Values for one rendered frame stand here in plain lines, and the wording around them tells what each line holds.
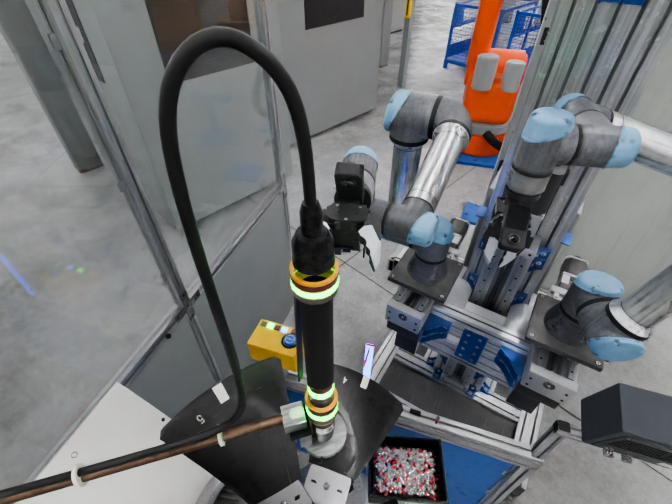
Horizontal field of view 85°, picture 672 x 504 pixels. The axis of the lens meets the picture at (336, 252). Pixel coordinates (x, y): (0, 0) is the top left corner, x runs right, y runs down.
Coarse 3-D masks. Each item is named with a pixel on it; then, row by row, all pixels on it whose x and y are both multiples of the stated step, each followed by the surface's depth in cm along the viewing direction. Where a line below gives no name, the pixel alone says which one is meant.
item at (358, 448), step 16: (336, 368) 92; (336, 384) 89; (352, 384) 90; (368, 384) 91; (352, 400) 87; (368, 400) 88; (384, 400) 90; (352, 416) 85; (368, 416) 86; (384, 416) 87; (352, 432) 82; (368, 432) 83; (384, 432) 84; (352, 448) 80; (368, 448) 81; (320, 464) 78; (336, 464) 78; (352, 464) 78
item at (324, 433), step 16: (304, 208) 27; (320, 208) 28; (304, 224) 28; (320, 224) 28; (304, 240) 29; (320, 240) 29; (304, 256) 29; (320, 256) 29; (304, 272) 30; (320, 272) 30; (320, 432) 52
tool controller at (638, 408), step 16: (624, 384) 84; (592, 400) 93; (608, 400) 86; (624, 400) 82; (640, 400) 82; (656, 400) 81; (592, 416) 92; (608, 416) 85; (624, 416) 80; (640, 416) 80; (656, 416) 80; (592, 432) 90; (608, 432) 84; (624, 432) 79; (640, 432) 78; (656, 432) 78; (608, 448) 89; (624, 448) 86; (640, 448) 82; (656, 448) 80; (656, 464) 89
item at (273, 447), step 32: (224, 384) 64; (256, 384) 66; (192, 416) 62; (224, 416) 63; (256, 416) 65; (224, 448) 64; (256, 448) 65; (288, 448) 66; (224, 480) 65; (256, 480) 65; (288, 480) 66
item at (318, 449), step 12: (288, 408) 50; (288, 420) 49; (300, 420) 49; (336, 420) 57; (288, 432) 49; (300, 432) 50; (312, 432) 56; (336, 432) 56; (300, 444) 53; (312, 444) 55; (324, 444) 55; (336, 444) 55; (324, 456) 54
